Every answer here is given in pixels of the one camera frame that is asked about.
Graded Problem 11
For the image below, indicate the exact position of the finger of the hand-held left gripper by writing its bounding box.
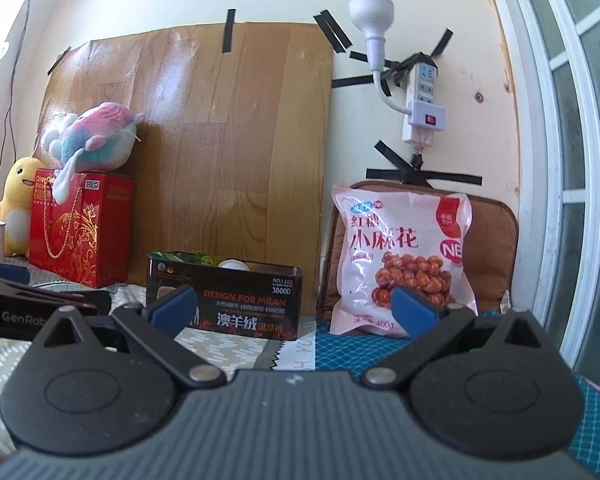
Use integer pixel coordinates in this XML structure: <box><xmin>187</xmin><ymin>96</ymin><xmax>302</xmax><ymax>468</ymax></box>
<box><xmin>0</xmin><ymin>262</ymin><xmax>32</xmax><ymax>286</ymax></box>

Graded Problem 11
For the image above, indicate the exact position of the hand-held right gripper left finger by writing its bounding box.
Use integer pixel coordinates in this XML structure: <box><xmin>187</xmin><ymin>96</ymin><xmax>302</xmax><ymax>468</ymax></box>
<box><xmin>30</xmin><ymin>284</ymin><xmax>227</xmax><ymax>388</ymax></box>

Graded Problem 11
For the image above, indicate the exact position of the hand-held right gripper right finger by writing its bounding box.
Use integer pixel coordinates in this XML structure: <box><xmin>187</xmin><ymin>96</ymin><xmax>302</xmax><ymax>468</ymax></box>
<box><xmin>361</xmin><ymin>284</ymin><xmax>561</xmax><ymax>389</ymax></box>

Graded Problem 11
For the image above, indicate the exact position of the black box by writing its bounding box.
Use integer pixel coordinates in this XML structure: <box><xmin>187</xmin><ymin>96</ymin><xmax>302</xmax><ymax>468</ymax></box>
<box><xmin>146</xmin><ymin>251</ymin><xmax>305</xmax><ymax>342</ymax></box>

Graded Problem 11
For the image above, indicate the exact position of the large pink snack bag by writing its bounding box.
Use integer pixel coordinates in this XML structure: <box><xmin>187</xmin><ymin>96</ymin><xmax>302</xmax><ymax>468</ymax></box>
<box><xmin>328</xmin><ymin>182</ymin><xmax>479</xmax><ymax>338</ymax></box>

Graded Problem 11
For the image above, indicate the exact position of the yellow plush toy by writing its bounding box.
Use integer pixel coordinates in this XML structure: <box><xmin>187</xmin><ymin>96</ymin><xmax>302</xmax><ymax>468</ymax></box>
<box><xmin>0</xmin><ymin>156</ymin><xmax>43</xmax><ymax>258</ymax></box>

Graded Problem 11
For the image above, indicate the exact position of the red gift bag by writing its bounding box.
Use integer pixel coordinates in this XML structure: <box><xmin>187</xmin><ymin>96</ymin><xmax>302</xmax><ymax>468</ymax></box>
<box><xmin>29</xmin><ymin>167</ymin><xmax>136</xmax><ymax>289</ymax></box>

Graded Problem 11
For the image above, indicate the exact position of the blue patterned cloth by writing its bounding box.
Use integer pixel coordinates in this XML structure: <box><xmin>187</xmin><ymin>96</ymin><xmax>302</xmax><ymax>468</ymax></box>
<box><xmin>314</xmin><ymin>310</ymin><xmax>600</xmax><ymax>478</ymax></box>

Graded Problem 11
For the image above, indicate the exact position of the brown cushion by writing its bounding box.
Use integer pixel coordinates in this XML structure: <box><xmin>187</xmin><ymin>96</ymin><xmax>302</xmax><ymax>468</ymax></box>
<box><xmin>320</xmin><ymin>180</ymin><xmax>520</xmax><ymax>321</ymax></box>

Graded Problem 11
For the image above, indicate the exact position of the white lettered cloth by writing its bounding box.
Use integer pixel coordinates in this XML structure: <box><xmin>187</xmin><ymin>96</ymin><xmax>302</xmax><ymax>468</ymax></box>
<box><xmin>270</xmin><ymin>332</ymin><xmax>317</xmax><ymax>373</ymax></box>

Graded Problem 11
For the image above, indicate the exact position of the black tape cross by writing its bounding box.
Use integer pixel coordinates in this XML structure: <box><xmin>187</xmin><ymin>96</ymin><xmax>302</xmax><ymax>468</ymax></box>
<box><xmin>374</xmin><ymin>141</ymin><xmax>483</xmax><ymax>190</ymax></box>

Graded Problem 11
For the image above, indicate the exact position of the wood pattern board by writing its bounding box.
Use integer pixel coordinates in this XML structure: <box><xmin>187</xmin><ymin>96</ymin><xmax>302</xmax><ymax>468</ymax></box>
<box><xmin>32</xmin><ymin>22</ymin><xmax>335</xmax><ymax>318</ymax></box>

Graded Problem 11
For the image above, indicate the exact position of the pink blue plush fish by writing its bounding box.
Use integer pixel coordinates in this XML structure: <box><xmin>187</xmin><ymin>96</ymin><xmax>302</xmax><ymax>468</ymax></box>
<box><xmin>41</xmin><ymin>101</ymin><xmax>146</xmax><ymax>200</ymax></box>

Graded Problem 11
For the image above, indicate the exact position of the white plug adapter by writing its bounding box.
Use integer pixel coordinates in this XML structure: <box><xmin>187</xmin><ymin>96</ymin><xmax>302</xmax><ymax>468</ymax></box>
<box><xmin>402</xmin><ymin>100</ymin><xmax>447</xmax><ymax>144</ymax></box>

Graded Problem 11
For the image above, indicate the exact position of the black tape strip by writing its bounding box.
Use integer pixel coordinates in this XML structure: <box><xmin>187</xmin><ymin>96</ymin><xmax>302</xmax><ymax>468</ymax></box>
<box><xmin>322</xmin><ymin>9</ymin><xmax>353</xmax><ymax>53</ymax></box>
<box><xmin>432</xmin><ymin>29</ymin><xmax>453</xmax><ymax>57</ymax></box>
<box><xmin>47</xmin><ymin>46</ymin><xmax>72</xmax><ymax>76</ymax></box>
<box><xmin>222</xmin><ymin>8</ymin><xmax>237</xmax><ymax>54</ymax></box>
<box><xmin>314</xmin><ymin>12</ymin><xmax>338</xmax><ymax>43</ymax></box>
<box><xmin>331</xmin><ymin>76</ymin><xmax>376</xmax><ymax>89</ymax></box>

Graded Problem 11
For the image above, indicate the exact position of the white power strip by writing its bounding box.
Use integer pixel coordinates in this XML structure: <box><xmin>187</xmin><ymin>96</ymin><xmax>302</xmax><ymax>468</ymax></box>
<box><xmin>406</xmin><ymin>61</ymin><xmax>439</xmax><ymax>106</ymax></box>

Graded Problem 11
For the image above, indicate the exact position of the black tape cluster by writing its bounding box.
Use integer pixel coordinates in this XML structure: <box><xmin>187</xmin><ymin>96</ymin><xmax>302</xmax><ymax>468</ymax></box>
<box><xmin>350</xmin><ymin>50</ymin><xmax>431</xmax><ymax>98</ymax></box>

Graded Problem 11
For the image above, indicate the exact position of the white bulb lamp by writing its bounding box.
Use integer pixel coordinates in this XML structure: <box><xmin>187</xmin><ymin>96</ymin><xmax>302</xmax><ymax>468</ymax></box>
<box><xmin>348</xmin><ymin>0</ymin><xmax>412</xmax><ymax>113</ymax></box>

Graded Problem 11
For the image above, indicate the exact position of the white window frame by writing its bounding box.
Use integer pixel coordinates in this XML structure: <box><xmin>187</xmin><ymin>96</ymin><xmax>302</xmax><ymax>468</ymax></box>
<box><xmin>480</xmin><ymin>0</ymin><xmax>600</xmax><ymax>376</ymax></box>

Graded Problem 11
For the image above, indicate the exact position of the black wall cable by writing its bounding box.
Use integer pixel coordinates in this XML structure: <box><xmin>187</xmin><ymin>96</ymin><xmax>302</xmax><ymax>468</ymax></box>
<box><xmin>7</xmin><ymin>0</ymin><xmax>63</xmax><ymax>161</ymax></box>

